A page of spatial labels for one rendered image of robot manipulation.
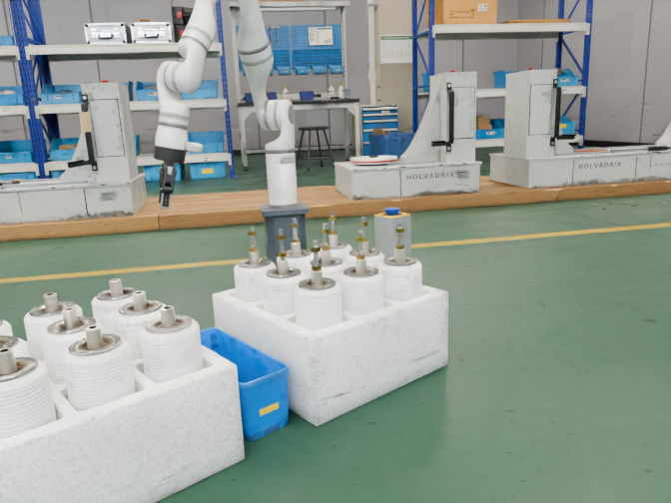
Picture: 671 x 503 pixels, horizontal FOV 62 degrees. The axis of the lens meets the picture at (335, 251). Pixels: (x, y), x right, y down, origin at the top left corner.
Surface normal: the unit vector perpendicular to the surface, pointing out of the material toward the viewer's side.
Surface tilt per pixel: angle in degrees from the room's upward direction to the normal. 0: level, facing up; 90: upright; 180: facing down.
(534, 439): 0
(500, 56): 90
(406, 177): 90
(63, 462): 90
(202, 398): 90
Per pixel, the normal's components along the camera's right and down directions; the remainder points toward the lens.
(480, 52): 0.19, 0.22
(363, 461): -0.04, -0.97
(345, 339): 0.64, 0.16
